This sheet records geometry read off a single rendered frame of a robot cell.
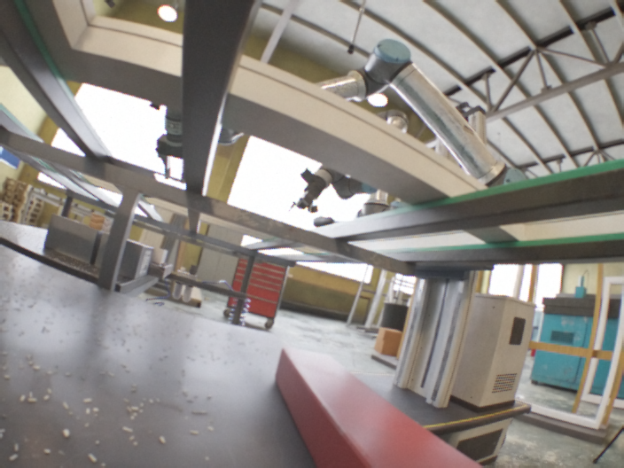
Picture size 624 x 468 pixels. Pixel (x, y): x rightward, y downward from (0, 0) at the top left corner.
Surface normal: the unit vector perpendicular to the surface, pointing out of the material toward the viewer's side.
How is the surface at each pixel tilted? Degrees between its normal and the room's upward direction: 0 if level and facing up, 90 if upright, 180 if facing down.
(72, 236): 90
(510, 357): 90
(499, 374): 90
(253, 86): 90
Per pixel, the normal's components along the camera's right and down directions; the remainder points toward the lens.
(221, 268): 0.40, -0.07
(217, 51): -0.24, 0.95
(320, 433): -0.93, -0.28
